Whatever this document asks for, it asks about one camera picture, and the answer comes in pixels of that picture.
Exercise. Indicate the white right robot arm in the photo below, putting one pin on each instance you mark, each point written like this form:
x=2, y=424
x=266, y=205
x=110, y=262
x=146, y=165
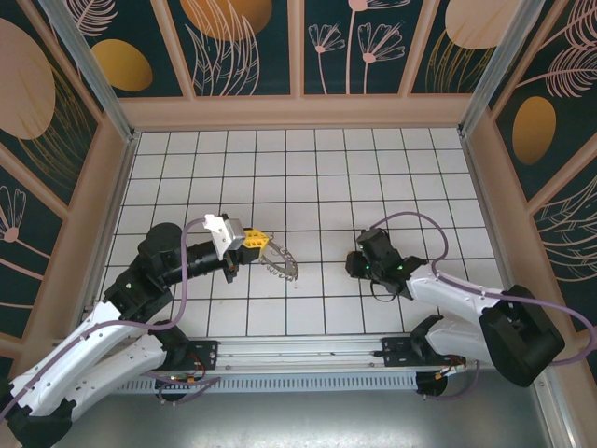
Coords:
x=443, y=294

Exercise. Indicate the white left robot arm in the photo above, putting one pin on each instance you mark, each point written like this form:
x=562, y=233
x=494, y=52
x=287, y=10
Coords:
x=79, y=359

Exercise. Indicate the silver table edge strip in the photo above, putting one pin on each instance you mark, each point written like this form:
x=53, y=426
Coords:
x=122, y=177
x=478, y=186

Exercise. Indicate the orange power connector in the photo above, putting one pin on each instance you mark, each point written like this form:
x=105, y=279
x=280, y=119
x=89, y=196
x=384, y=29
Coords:
x=193, y=379
x=443, y=373

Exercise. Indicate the dark panel with pale leaves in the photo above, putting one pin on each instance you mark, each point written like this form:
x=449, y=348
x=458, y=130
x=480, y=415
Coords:
x=569, y=242

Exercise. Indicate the dark panel, oval and feather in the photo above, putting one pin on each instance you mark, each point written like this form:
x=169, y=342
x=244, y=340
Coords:
x=534, y=130

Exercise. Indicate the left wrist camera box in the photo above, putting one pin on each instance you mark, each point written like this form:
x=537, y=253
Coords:
x=228, y=235

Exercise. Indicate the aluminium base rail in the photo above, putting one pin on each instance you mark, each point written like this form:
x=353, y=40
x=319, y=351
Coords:
x=298, y=354

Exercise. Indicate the aluminium corner post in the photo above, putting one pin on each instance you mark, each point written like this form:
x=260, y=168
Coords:
x=499, y=70
x=93, y=79

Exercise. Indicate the aluminium frame beam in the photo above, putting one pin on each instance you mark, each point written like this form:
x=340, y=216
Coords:
x=557, y=420

